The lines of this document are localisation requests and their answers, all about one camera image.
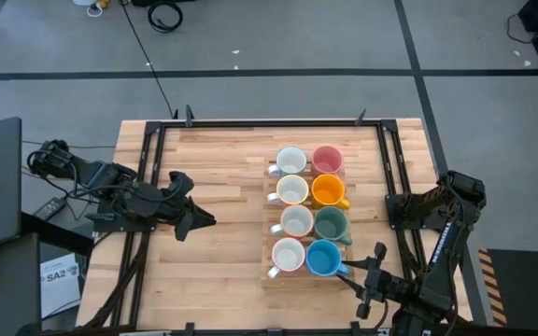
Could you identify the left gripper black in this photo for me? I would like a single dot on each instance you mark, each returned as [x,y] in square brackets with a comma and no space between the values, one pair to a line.
[171,210]

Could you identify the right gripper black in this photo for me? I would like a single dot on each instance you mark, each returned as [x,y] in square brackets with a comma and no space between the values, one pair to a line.
[381,285]

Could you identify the blue mug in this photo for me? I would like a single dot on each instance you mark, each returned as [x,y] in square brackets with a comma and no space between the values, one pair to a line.
[322,259]

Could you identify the green mug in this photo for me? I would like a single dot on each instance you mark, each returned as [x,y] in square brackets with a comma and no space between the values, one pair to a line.
[329,224]

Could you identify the white mug red rim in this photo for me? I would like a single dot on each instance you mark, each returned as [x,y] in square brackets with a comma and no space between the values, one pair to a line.
[288,256]

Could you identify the white mug orange rim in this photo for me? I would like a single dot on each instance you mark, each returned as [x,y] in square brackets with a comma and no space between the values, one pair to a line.
[296,221]

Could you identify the white mug yellow rim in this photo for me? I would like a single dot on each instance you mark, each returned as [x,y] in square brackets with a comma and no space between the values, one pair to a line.
[292,190]

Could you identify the white blue-patterned mug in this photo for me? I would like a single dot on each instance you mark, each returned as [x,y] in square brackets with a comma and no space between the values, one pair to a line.
[291,161]

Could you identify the pink mug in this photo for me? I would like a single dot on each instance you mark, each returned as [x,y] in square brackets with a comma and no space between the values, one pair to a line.
[327,161]

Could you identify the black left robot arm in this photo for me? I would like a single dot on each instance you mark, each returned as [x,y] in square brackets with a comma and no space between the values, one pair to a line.
[110,179]

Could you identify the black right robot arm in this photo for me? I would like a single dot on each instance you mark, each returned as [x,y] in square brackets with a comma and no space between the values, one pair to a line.
[446,252]

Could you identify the wooden slatted rack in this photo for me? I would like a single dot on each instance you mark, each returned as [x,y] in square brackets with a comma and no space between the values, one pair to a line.
[306,283]

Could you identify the black power adapter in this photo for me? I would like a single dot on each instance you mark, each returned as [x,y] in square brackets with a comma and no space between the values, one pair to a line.
[49,208]

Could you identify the white SA2 paper sheet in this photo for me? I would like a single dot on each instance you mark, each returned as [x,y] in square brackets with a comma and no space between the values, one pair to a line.
[59,284]

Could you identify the hazard-striped black mat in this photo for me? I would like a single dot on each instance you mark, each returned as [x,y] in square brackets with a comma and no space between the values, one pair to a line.
[526,289]

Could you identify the dark grey cabinet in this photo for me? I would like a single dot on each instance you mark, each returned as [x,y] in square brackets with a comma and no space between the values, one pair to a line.
[12,289]

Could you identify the black cabinet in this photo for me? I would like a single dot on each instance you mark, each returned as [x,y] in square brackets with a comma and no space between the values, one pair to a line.
[166,2]

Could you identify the white trash bin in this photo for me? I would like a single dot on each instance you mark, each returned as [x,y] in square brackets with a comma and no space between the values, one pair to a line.
[83,2]

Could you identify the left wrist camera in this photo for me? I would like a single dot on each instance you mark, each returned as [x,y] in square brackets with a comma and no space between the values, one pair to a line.
[181,183]

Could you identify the black metal table frame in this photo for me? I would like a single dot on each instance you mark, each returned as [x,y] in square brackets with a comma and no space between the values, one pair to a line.
[269,123]

